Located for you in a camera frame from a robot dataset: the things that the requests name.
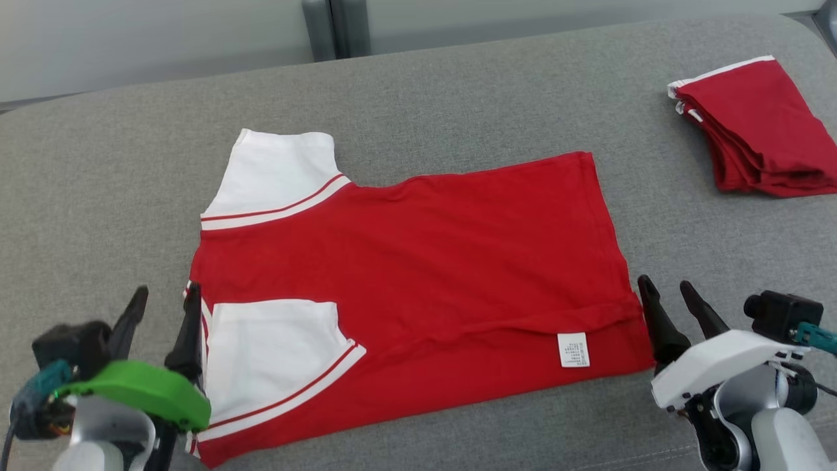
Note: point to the teal right camera connector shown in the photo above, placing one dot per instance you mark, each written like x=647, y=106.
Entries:
x=817, y=339

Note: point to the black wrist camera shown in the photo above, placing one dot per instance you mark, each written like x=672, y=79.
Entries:
x=72, y=347
x=785, y=314

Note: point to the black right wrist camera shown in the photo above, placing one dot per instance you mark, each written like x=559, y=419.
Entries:
x=785, y=314

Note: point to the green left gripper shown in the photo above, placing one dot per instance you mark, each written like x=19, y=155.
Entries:
x=144, y=389

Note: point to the red and white t-shirt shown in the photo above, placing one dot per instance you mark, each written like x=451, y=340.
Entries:
x=425, y=275

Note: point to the grey vertical frame post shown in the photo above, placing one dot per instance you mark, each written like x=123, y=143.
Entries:
x=337, y=26

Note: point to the red shorts with white stripe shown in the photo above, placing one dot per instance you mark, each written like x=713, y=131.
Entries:
x=758, y=124

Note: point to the teal left camera connector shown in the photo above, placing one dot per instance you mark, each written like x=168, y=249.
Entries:
x=42, y=386

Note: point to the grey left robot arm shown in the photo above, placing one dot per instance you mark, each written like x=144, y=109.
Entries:
x=104, y=438

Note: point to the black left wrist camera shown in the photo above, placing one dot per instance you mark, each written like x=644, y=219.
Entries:
x=72, y=347

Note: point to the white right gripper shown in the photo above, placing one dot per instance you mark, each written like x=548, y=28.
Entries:
x=719, y=360

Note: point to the teal camera connector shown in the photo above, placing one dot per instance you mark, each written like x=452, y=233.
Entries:
x=42, y=386
x=817, y=339

